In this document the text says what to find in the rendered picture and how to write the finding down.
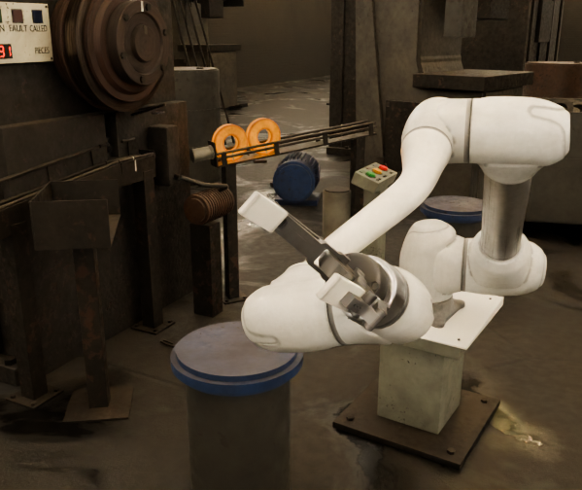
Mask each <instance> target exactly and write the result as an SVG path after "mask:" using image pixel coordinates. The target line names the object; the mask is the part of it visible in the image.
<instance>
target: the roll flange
mask: <svg viewBox="0 0 582 490"><path fill-rule="evenodd" d="M69 2H70V0H58V1H57V3H56V4H55V7H54V9H53V12H52V15H51V24H50V30H51V46H52V56H53V62H54V65H55V68H56V70H57V72H58V74H59V76H60V77H61V79H62V81H63V82H64V83H65V85H66V86H67V87H68V88H70V89H71V90H72V91H73V92H75V93H76V94H78V95H79V96H80V97H82V98H83V99H84V100H85V101H86V102H88V103H89V104H90V105H92V106H94V107H96V108H98V109H101V110H105V111H115V110H113V109H110V108H106V107H103V106H100V105H98V104H96V103H94V102H93V101H91V100H90V99H89V98H88V97H87V96H86V95H85V94H84V93H83V92H82V91H81V89H80V88H79V87H78V85H77V83H76V82H75V80H74V78H73V76H72V74H71V71H70V69H69V66H68V63H67V59H66V55H65V50H64V42H63V26H64V19H65V14H66V10H67V7H68V4H69Z"/></svg>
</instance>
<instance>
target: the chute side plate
mask: <svg viewBox="0 0 582 490"><path fill-rule="evenodd" d="M135 160H136V170H137V171H135ZM152 169H153V170H154V177H156V175H155V159H154V155H152V156H148V157H141V158H137V159H134V160H130V161H126V162H122V163H119V164H116V165H114V166H111V167H108V168H106V169H103V170H101V171H98V172H96V173H93V174H91V175H88V176H86V177H84V178H82V179H79V180H76V181H80V180H114V179H118V183H119V188H121V187H123V186H126V185H130V184H133V183H137V182H140V181H143V180H144V174H143V172H145V171H149V170H152ZM32 198H33V197H32ZM32 198H29V199H27V200H24V201H23V202H20V203H17V204H15V205H12V206H10V207H7V208H5V209H2V210H0V240H2V239H4V238H6V237H8V236H11V235H12V232H11V225H15V224H18V223H21V222H25V221H26V224H27V228H30V227H32V224H31V216H30V208H29V201H30V200H31V199H32Z"/></svg>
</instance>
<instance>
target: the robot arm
mask: <svg viewBox="0 0 582 490"><path fill-rule="evenodd" d="M569 144H570V113H569V112H568V111H567V110H565V108H564V107H562V106H560V105H558V104H556V103H553V102H550V101H547V100H544V99H539V98H533V97H520V96H490V97H484V98H473V99H472V98H465V99H449V98H445V97H433V98H430V99H427V100H425V101H423V102H422V103H421V104H419V105H418V106H417V107H416V108H415V109H414V111H413V112H412V113H411V115H410V116H409V118H408V120H407V122H406V124H405V127H404V129H403V132H402V136H401V150H400V152H401V159H402V173H401V175H400V177H399V178H398V179H397V180H396V181H395V182H394V183H393V184H392V185H391V186H390V187H389V188H388V189H387V190H385V191H384V192H383V193H381V194H380V195H379V196H378V197H376V198H375V199H374V200H373V201H371V202H370V203H369V204H368V205H366V206H365V207H364V208H363V209H361V210H360V211H359V212H358V213H357V214H356V215H355V216H354V217H352V218H351V219H350V220H349V221H347V222H346V223H345V224H344V225H342V226H341V227H340V228H338V229H337V230H336V231H335V232H333V233H332V234H331V235H330V236H329V237H327V238H326V239H325V240H324V239H323V238H322V237H319V236H318V235H317V234H316V233H314V232H313V231H312V230H310V229H309V228H308V227H306V226H305V225H304V224H302V223H301V222H300V221H299V220H298V219H296V218H295V217H294V216H293V215H291V214H290V213H289V212H288V211H287V210H285V209H284V208H283V207H282V206H280V205H279V203H278V202H277V201H275V200H272V201H271V200H269V199H268V198H266V197H265V196H263V195H262V194H260V193H259V192H254V193H253V194H252V195H251V196H250V197H249V199H248V200H247V201H246V202H245V203H244V204H243V205H242V206H241V208H240V209H239V210H238V213H239V214H240V215H242V216H243V217H245V218H247V219H248V220H250V221H252V222H253V223H255V224H257V225H259V226H260V227H261V228H262V229H263V230H264V231H267V230H268V231H269V232H273V231H275V232H276V233H278V234H279V235H280V236H281V237H283V238H284V239H285V240H286V241H287V242H289V243H290V245H292V247H294V248H295V249H296V250H297V251H298V252H300V253H301V254H302V255H303V256H304V257H306V259H305V261H304V262H300V263H297V264H294V265H292V266H291V267H289V268H288V269H287V270H286V271H285V273H283V274H282V275H281V276H280V277H278V278H277V279H275V280H273V281H272V282H271V284H270V285H268V286H264V287H262V288H260V289H258V290H256V291H255V292H254V293H252V294H251V295H250V296H249V297H248V298H247V299H246V301H245V303H244V306H243V308H242V312H241V320H242V326H243V329H244V332H245V334H246V336H247V337H248V339H249V340H250V341H252V342H253V343H254V344H255V345H256V346H258V347H260V348H262V349H265V350H269V351H274V352H284V353H295V352H311V351H319V350H326V349H329V348H332V347H336V346H341V345H349V344H384V345H390V344H392V343H395V344H404V343H409V342H412V341H415V340H417V339H419V338H421V337H422V336H424V335H425V334H426V333H427V332H428V330H429V329H430V327H431V326H433V327H435V328H438V329H441V328H444V326H445V323H446V322H447V321H448V320H449V319H450V318H451V317H452V316H453V315H455V314H456V313H457V312H458V311H459V310H460V309H462V308H464V307H465V302H464V301H463V300H461V299H455V298H453V293H458V292H469V293H473V294H481V295H491V296H520V295H524V294H528V293H531V292H533V291H535V290H537V289H538V288H539V287H540V286H542V284H543V282H544V279H545V275H546V267H547V260H546V256H545V254H544V253H543V251H542V249H541V248H539V247H538V246H537V245H536V244H534V243H533V242H530V241H528V240H527V238H526V237H525V235H524V234H523V227H524V221H525V215H526V209H527V205H528V200H529V194H530V188H531V177H532V176H534V175H535V173H536V172H537V171H538V170H540V169H541V168H542V167H543V166H548V165H552V164H554V163H556V162H558V161H560V160H561V159H563V158H564V157H565V155H566V154H567V153H568V151H569ZM449 163H477V164H478V165H479V166H480V167H481V169H482V171H483V172H484V191H483V211H482V229H481V230H480V231H479V232H478V233H477V234H476V236H475V237H474V238H463V237H461V236H458V235H456V231H455V230H454V228H453V227H451V226H450V225H449V224H447V223H445V222H443V221H441V220H436V219H427V220H421V221H419V222H416V223H415V224H414V225H413V226H412V227H411V228H410V229H409V231H408V233H407V235H406V237H405V239H404V242H403V245H402V248H401V252H400V258H399V267H397V266H393V265H390V264H388V263H387V262H385V261H384V260H382V259H380V258H378V257H374V256H367V255H366V254H363V253H359V252H360V251H361V250H362V249H364V248H365V247H366V246H368V245H369V244H370V243H372V242H373V241H374V240H376V239H377V238H378V237H380V236H381V235H382V234H384V233H385V232H386V231H388V230H389V229H390V228H392V227H393V226H395V225H396V224H397V223H399V222H400V221H401V220H403V219H404V218H405V217H406V216H408V215H409V214H410V213H411V212H413V211H414V210H415V209H416V208H417V207H418V206H419V205H420V204H421V203H422V202H423V201H424V200H425V199H426V198H427V197H428V195H429V194H430V193H431V191H432V190H433V188H434V187H435V185H436V183H437V181H438V179H439V177H440V175H441V173H442V172H443V170H444V168H445V167H446V165H447V164H449Z"/></svg>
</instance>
